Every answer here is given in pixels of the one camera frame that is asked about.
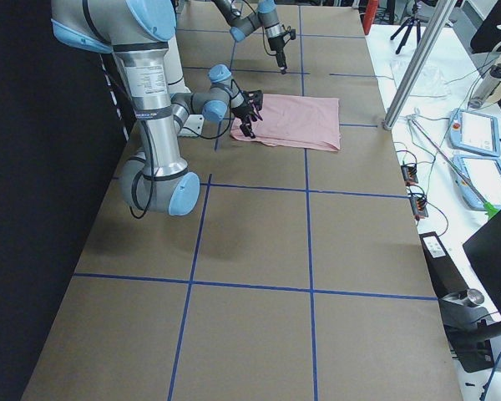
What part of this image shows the clear plastic bag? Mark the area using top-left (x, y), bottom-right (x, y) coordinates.
top-left (390, 61), bottom-right (450, 98)

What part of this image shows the orange connector block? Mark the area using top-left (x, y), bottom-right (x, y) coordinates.
top-left (401, 164), bottom-right (418, 186)
top-left (409, 193), bottom-right (428, 221)

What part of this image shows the red cylinder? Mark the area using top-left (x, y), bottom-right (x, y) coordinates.
top-left (362, 0), bottom-right (379, 35)

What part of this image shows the aluminium frame post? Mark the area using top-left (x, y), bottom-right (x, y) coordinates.
top-left (382, 0), bottom-right (456, 130)

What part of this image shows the pink printed t-shirt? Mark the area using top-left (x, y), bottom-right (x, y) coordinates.
top-left (230, 94), bottom-right (341, 152)

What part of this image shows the black box with white label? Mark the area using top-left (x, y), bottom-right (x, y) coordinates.
top-left (419, 231), bottom-right (468, 307)

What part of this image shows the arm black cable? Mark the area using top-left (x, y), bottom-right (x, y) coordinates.
top-left (129, 116), bottom-right (235, 221)
top-left (233, 0), bottom-right (293, 58)

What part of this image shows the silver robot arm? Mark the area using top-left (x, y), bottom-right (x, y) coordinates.
top-left (51, 1), bottom-right (263, 216)
top-left (213, 0), bottom-right (296, 74)

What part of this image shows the upper teach pendant tablet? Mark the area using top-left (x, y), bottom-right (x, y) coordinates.
top-left (448, 109), bottom-right (501, 157)

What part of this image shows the black clamp stand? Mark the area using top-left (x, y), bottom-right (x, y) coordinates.
top-left (438, 298), bottom-right (501, 373)

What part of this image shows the reacher stick with green tip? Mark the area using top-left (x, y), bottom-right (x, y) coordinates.
top-left (406, 114), bottom-right (498, 219)

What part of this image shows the black monitor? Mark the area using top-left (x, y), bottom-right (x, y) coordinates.
top-left (463, 210), bottom-right (501, 313)

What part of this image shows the black camera tripod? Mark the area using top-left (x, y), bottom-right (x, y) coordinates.
top-left (390, 1), bottom-right (422, 54)

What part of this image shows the lower teach pendant tablet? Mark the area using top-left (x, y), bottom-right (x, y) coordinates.
top-left (452, 155), bottom-right (501, 209)

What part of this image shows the silver metal cylinder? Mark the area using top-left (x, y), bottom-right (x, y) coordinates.
top-left (465, 288), bottom-right (485, 307)

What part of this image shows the orange connector block upper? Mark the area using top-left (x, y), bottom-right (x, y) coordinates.
top-left (401, 164), bottom-right (418, 186)

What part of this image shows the teach pendant tablet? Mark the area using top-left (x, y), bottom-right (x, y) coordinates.
top-left (448, 109), bottom-right (501, 157)
top-left (452, 155), bottom-right (501, 209)

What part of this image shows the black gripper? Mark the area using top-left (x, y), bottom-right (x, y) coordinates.
top-left (268, 25), bottom-right (296, 74)
top-left (231, 90), bottom-right (264, 139)

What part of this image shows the orange connector block lower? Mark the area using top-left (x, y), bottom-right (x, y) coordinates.
top-left (409, 193), bottom-right (428, 221)

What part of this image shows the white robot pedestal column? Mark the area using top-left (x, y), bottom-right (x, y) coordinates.
top-left (164, 34), bottom-right (204, 138)

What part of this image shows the clear water bottle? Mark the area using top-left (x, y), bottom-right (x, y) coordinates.
top-left (468, 63), bottom-right (501, 109)

